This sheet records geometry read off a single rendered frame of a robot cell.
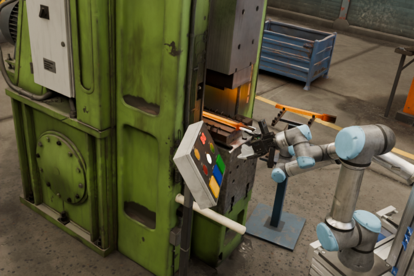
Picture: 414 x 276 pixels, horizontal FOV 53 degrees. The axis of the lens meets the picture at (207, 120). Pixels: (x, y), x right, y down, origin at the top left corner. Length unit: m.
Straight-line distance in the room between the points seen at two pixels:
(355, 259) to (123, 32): 1.55
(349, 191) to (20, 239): 2.32
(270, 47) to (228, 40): 4.16
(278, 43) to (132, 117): 4.13
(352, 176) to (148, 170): 1.29
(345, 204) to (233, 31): 1.00
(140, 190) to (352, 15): 8.24
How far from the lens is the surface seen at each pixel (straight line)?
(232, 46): 2.16
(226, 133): 2.43
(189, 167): 1.79
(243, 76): 2.34
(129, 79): 2.36
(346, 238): 1.78
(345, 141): 1.57
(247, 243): 3.16
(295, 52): 6.14
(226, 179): 2.48
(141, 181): 2.61
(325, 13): 10.49
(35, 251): 3.14
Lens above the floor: 2.09
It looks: 26 degrees down
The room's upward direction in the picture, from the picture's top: 5 degrees clockwise
